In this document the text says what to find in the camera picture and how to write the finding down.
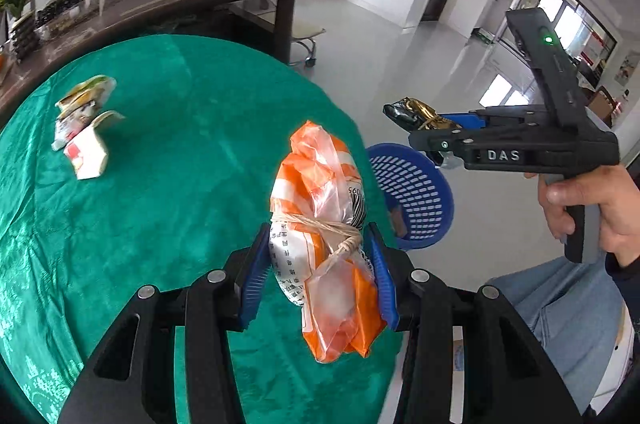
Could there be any gold black foil wrapper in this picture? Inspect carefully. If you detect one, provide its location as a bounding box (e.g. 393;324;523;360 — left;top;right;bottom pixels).
383;97;461;132

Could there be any orange white plastic bag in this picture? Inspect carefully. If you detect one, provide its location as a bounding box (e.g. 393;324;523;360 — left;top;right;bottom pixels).
269;122;385;363

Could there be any crushed white red paper cup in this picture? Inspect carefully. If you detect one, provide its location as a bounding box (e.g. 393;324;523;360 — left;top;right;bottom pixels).
63;110;125;180

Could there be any burger paper wrapper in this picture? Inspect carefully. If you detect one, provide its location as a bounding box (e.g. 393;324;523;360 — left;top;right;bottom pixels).
51;75;117;151

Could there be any blue mesh trash basket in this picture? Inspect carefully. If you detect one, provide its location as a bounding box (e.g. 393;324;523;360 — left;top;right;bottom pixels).
367;142;454;251

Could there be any person right hand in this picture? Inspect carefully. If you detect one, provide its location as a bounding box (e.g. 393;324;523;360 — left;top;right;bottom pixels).
523;163;640;269

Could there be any green tablecloth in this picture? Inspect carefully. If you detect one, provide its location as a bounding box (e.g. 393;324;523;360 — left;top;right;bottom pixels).
1;35;394;423

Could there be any rolling stool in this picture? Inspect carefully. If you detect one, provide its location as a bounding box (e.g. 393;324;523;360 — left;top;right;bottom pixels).
288;21;326;69

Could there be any dark wooden coffee table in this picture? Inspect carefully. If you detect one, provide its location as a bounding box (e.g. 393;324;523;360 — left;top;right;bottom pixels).
1;0;295;124

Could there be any glass fruit bowl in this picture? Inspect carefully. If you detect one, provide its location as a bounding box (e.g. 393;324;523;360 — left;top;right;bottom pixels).
35;0;99;42

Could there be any potted green plant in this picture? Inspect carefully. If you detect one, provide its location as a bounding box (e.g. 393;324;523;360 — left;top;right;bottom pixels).
1;0;39;63

